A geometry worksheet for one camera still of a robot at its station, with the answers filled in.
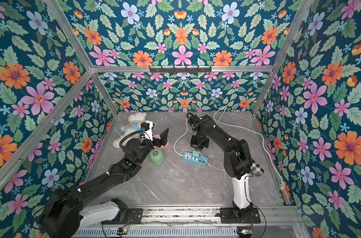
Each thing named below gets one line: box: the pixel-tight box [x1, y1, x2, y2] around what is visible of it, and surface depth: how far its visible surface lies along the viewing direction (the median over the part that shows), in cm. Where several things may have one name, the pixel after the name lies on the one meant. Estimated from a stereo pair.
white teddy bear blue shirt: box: [112, 111, 147, 149], surface depth 106 cm
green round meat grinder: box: [148, 148, 166, 166], surface depth 86 cm
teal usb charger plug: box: [192, 150, 200, 159], surface depth 91 cm
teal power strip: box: [182, 151, 209, 167], surface depth 93 cm
